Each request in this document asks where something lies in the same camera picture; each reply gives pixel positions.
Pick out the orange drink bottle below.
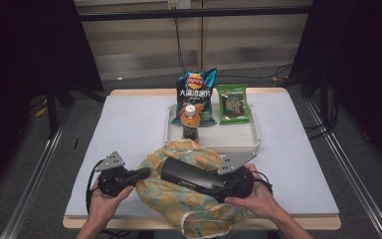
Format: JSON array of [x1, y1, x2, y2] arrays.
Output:
[[180, 104, 202, 144]]

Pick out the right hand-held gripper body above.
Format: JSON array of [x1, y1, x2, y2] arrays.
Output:
[[212, 151, 257, 204]]

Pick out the green snack packet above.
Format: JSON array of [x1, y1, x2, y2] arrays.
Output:
[[216, 83, 251, 125]]

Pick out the white plastic tray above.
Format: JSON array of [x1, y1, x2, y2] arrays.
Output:
[[166, 103, 262, 153]]

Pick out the person's left hand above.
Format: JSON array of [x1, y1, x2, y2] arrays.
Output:
[[89, 183, 135, 231]]

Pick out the yellow floor tape piece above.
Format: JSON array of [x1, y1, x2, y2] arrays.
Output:
[[34, 106, 49, 119]]

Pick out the teal orange-print cloth bag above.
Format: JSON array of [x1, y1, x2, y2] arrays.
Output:
[[134, 138, 249, 239]]

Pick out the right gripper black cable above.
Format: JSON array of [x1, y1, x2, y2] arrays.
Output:
[[248, 170, 274, 195]]

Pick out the black wall cable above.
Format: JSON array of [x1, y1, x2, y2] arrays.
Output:
[[173, 17, 293, 81]]

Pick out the black metal stand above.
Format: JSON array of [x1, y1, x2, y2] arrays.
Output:
[[44, 81, 107, 139]]

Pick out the black curtain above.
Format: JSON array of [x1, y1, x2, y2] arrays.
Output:
[[0, 0, 105, 200], [287, 0, 382, 173]]

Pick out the white table mat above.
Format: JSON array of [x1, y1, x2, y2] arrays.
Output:
[[64, 92, 340, 219]]

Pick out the black horizontal bar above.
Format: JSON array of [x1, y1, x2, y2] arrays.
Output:
[[79, 5, 313, 23]]

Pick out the aluminium floor rail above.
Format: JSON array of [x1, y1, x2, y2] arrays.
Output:
[[0, 111, 72, 239], [303, 98, 382, 239]]

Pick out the person's right hand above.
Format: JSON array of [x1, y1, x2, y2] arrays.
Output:
[[224, 162, 281, 221]]

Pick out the blue potato chips bag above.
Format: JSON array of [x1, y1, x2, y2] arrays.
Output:
[[174, 67, 219, 127]]

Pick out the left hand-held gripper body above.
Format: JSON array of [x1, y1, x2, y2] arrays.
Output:
[[94, 150, 131, 198]]

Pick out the white wall socket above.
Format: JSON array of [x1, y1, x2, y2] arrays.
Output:
[[167, 0, 193, 10]]

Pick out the black floor cables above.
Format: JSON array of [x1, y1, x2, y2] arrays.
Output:
[[303, 89, 341, 140]]

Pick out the long black box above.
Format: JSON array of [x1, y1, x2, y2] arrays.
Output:
[[159, 156, 229, 197]]

